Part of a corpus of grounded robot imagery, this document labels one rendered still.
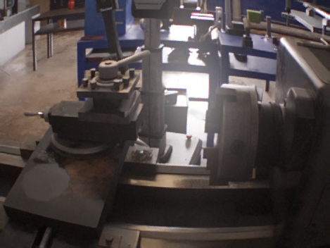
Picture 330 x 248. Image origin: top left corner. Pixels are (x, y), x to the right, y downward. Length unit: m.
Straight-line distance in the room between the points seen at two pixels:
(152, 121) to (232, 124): 1.42
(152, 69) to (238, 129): 1.33
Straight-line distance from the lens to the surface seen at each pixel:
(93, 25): 2.96
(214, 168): 0.94
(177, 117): 3.04
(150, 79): 2.15
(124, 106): 1.10
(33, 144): 1.40
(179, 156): 2.41
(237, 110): 0.86
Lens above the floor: 1.56
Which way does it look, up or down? 28 degrees down
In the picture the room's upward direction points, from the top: straight up
